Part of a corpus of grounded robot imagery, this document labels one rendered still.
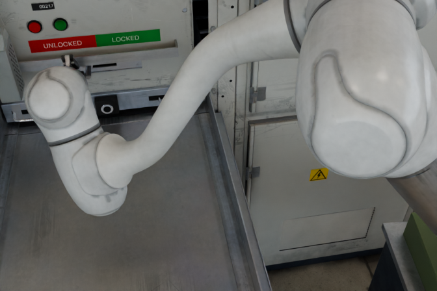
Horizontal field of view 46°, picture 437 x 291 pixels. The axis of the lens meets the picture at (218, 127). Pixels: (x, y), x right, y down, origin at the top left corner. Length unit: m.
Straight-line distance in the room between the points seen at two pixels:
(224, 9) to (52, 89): 0.53
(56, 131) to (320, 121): 0.56
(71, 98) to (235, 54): 0.30
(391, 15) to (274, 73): 0.81
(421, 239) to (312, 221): 0.71
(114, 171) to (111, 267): 0.27
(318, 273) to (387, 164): 1.63
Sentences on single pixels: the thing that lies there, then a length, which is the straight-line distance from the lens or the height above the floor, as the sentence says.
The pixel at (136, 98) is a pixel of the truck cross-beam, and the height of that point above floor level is 0.90.
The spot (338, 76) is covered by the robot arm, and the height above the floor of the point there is 1.48.
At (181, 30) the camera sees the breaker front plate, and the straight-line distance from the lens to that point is 1.33.
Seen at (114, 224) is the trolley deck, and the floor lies 0.85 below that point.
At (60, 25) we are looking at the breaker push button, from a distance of 1.31.
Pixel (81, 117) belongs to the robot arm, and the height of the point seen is 1.18.
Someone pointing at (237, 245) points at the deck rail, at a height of 0.85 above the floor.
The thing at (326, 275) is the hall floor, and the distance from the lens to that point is 2.14.
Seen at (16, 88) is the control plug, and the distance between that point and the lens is 1.30.
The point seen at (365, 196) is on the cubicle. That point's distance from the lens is 1.88.
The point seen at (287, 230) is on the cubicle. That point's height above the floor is 0.27.
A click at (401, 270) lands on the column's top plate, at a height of 0.75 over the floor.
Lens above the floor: 1.77
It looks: 42 degrees down
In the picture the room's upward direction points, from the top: straight up
